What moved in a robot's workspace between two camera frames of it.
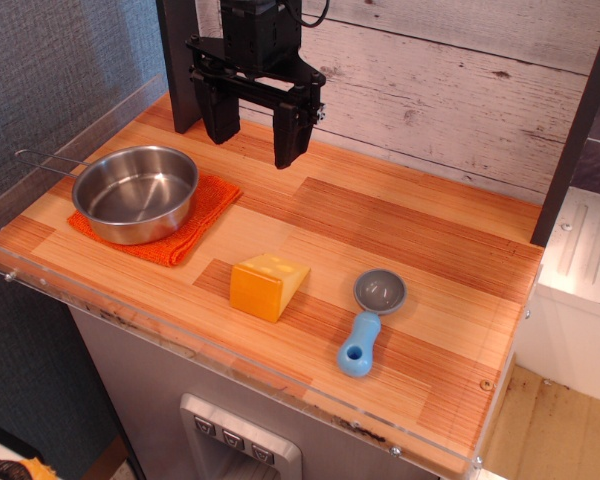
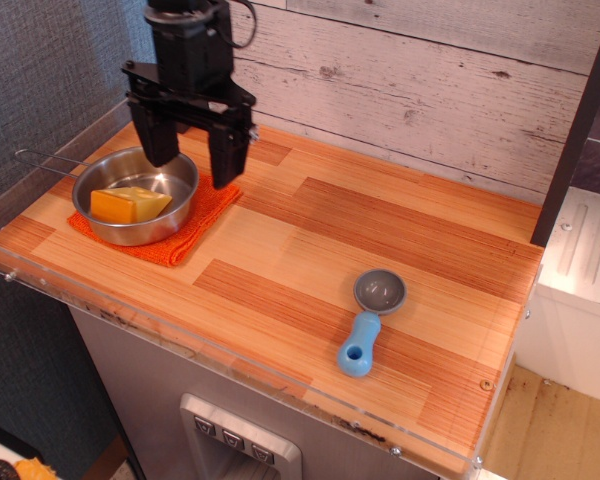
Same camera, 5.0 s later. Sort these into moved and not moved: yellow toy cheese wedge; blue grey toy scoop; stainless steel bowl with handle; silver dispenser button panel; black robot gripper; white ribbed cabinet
Moved: yellow toy cheese wedge; black robot gripper
Not moved: silver dispenser button panel; white ribbed cabinet; stainless steel bowl with handle; blue grey toy scoop
